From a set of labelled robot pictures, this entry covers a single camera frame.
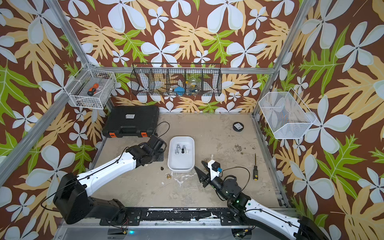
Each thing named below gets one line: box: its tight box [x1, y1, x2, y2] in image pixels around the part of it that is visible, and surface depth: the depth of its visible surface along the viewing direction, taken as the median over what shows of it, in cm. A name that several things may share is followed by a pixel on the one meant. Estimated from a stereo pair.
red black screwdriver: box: [87, 83, 100, 96], surface depth 82 cm
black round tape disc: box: [232, 121, 244, 132], surface depth 113 cm
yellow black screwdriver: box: [253, 153, 259, 181], surface depth 88 cm
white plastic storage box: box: [167, 136, 195, 173], surface depth 98 cm
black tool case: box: [102, 105, 160, 138], surface depth 108 cm
